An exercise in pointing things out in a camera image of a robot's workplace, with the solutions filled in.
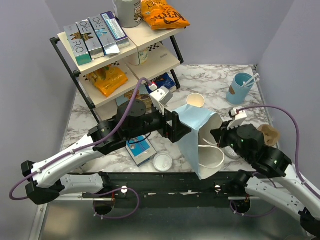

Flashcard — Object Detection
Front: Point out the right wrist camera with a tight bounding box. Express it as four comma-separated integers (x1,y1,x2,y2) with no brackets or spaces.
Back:
227,106,247,130

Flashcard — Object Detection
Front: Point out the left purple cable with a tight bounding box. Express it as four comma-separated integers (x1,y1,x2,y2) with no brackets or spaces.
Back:
9,77,155,220

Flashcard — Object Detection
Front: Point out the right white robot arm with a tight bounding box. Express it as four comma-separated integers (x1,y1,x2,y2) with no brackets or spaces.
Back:
210,124,320,237

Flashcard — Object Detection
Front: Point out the silver R.O carton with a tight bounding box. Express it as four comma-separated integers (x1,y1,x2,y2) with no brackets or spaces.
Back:
76,19,105,60

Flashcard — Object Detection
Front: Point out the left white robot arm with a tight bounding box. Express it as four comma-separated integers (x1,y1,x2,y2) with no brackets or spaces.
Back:
21,100,191,205

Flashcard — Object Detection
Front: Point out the white bowl on shelf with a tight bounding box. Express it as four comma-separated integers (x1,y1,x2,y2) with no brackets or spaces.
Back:
128,48,149,66

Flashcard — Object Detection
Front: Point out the orange chip bag top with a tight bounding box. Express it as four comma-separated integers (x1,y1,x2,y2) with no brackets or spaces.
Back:
141,0,190,30

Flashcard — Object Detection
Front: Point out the blue cup with stirrers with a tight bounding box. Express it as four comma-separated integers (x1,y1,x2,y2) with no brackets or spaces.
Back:
226,72,253,105

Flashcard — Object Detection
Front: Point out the blue chip bag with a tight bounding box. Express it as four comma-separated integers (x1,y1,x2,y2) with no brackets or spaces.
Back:
151,73,177,92

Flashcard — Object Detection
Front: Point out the grey printed mug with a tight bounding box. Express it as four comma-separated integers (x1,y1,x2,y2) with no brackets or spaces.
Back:
112,0,142,28

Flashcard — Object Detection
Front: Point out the stack of white lids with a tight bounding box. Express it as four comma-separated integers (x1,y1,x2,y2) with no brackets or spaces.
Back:
153,152,173,172

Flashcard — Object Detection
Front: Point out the blue razor package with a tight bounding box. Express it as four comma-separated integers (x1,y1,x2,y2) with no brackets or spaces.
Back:
125,135,157,167

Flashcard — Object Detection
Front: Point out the brown and blue snack bag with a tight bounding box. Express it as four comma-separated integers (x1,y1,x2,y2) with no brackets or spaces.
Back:
116,84,152,111

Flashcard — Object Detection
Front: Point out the black and cream shelf rack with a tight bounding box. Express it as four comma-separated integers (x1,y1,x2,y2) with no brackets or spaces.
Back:
50,22,184,122

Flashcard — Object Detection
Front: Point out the blue R.O carton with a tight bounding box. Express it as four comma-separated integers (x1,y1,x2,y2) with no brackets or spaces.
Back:
88,15,120,56

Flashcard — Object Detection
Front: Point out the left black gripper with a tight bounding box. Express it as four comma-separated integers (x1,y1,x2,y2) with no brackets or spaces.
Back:
124,102,192,144

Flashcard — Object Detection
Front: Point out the light blue paper bag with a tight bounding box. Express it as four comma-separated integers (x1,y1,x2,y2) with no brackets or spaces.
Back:
175,104,225,180

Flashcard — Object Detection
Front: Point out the yellow snack bag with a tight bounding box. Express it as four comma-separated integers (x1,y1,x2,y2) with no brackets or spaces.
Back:
86,65,128,97

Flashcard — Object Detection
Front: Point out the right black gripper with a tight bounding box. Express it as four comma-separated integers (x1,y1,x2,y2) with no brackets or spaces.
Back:
210,119,252,162

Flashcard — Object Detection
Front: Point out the stack of paper cups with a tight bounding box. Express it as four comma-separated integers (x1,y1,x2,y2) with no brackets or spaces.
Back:
186,93,205,108

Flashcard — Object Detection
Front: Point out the teal R.O carton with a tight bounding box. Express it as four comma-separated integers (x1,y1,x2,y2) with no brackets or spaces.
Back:
63,24,92,66

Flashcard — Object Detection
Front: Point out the brown cardboard cup carrier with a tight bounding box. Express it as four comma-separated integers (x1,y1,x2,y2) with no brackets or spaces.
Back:
258,124,281,147

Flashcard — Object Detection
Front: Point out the purple and white box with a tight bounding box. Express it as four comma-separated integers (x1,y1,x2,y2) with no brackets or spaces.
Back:
100,11,130,49

